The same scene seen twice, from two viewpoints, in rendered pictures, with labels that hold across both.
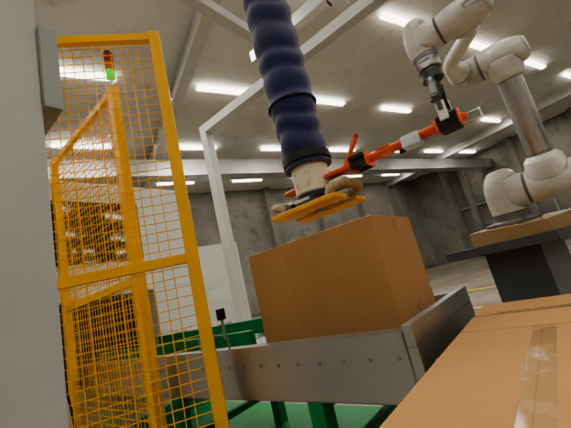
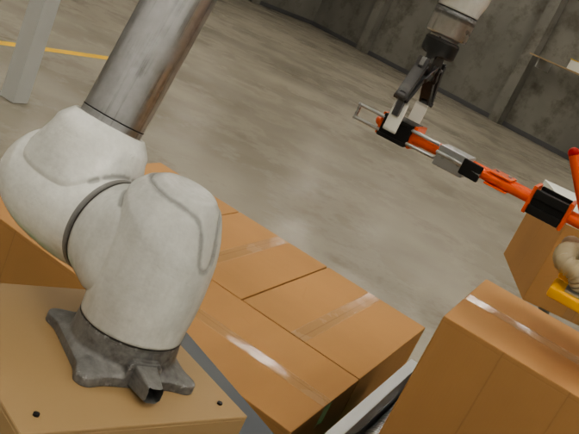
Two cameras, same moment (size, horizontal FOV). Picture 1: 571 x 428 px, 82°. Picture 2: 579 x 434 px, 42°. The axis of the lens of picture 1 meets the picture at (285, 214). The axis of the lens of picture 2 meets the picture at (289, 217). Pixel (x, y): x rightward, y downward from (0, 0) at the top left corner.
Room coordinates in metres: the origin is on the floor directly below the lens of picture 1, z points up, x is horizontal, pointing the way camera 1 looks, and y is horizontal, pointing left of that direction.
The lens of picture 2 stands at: (2.63, -1.21, 1.42)
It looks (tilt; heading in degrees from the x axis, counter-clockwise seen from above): 17 degrees down; 164
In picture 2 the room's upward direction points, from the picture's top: 25 degrees clockwise
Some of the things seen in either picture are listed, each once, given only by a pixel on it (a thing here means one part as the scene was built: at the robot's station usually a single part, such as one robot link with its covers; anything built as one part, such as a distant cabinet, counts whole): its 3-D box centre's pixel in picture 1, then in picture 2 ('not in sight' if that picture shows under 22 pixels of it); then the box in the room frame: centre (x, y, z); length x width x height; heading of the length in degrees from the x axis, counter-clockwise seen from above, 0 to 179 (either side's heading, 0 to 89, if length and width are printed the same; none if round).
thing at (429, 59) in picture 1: (427, 65); (450, 26); (1.10, -0.64, 1.44); 0.09 x 0.09 x 0.06
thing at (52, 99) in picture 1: (42, 83); not in sight; (0.95, 0.69, 1.62); 0.20 x 0.05 x 0.30; 53
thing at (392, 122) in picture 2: not in sight; (395, 115); (1.16, -0.68, 1.23); 0.03 x 0.01 x 0.07; 53
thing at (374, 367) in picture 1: (179, 374); not in sight; (1.68, 0.67, 0.50); 2.31 x 0.05 x 0.19; 53
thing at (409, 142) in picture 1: (412, 140); (454, 160); (1.18, -0.53, 1.19); 0.07 x 0.07 x 0.04; 54
